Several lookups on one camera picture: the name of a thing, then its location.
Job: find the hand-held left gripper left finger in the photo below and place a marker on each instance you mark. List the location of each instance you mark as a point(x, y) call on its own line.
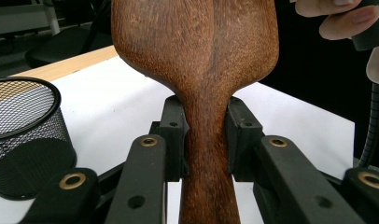
point(173, 146)

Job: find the black chair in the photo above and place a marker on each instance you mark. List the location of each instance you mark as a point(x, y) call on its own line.
point(66, 46)

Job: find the wooden table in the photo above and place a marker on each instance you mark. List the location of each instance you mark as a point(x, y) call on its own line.
point(69, 63)

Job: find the white metal-framed desk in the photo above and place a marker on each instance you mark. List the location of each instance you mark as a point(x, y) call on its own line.
point(19, 20)

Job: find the wooden hairbrush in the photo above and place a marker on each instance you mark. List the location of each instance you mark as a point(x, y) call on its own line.
point(197, 62)

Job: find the black mesh pen holder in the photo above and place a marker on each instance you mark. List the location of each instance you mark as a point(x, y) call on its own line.
point(29, 165)

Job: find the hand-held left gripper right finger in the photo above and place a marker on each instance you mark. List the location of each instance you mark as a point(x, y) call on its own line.
point(243, 146)

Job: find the white table cover sheet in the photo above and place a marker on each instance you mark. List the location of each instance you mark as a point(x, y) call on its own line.
point(116, 109)

